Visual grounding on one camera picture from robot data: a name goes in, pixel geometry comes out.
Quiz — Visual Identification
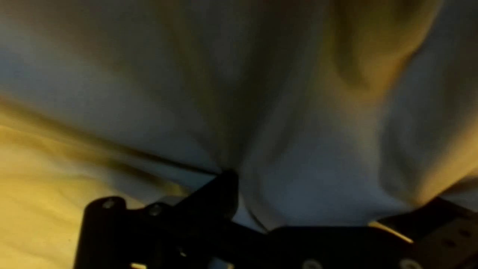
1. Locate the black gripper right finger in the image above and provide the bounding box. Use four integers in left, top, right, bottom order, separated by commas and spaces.
271, 196, 478, 269

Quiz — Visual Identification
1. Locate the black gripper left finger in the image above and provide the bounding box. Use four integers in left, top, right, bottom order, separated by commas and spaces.
74, 169, 275, 269

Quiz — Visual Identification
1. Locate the white pillow case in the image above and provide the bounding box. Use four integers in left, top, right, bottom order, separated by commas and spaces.
0, 0, 478, 269

